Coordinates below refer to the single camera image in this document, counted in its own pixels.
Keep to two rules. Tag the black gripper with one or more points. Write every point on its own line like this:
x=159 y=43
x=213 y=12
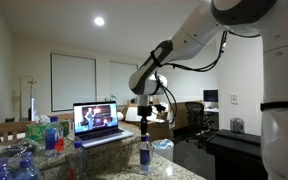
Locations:
x=144 y=112

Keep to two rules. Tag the small blue-cap water bottle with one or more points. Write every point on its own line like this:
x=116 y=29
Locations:
x=145 y=154

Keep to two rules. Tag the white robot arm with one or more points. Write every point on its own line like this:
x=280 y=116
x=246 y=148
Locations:
x=258 y=27

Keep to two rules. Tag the small clear water bottle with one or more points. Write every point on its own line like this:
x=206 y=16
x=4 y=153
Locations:
x=77 y=163

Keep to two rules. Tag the tall Fiji water bottle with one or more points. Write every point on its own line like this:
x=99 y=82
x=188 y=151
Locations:
x=54 y=139

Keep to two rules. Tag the plastic-wrapped water bottle pack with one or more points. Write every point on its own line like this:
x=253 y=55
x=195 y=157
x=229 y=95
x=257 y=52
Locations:
x=17 y=160

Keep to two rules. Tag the cardboard box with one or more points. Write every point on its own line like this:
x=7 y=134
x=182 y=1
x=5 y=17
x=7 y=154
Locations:
x=158 y=126

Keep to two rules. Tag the white trash bin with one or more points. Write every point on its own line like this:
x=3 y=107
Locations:
x=164 y=148

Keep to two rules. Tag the silver open laptop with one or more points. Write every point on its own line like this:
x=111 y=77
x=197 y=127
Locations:
x=96 y=123

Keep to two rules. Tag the white window blind right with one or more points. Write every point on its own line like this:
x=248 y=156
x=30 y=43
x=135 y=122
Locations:
x=119 y=81

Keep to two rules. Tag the white window blind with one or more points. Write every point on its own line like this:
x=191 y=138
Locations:
x=73 y=80
x=119 y=81

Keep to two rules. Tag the black office chair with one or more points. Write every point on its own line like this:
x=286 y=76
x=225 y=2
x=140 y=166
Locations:
x=199 y=123

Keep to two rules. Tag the desktop monitor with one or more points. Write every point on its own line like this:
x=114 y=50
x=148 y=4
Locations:
x=210 y=96

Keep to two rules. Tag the white window blind left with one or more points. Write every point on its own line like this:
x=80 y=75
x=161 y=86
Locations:
x=73 y=80

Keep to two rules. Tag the glass jar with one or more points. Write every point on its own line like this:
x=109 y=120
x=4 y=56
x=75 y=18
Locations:
x=237 y=125

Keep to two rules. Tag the black cabinet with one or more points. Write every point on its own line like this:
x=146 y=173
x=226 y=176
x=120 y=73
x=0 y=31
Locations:
x=237 y=156

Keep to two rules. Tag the wooden chair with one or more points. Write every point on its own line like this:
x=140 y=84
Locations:
x=10 y=131

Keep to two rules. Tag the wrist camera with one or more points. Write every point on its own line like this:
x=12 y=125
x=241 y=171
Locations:
x=159 y=107

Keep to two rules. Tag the wall light switch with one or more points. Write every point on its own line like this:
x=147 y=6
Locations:
x=234 y=98

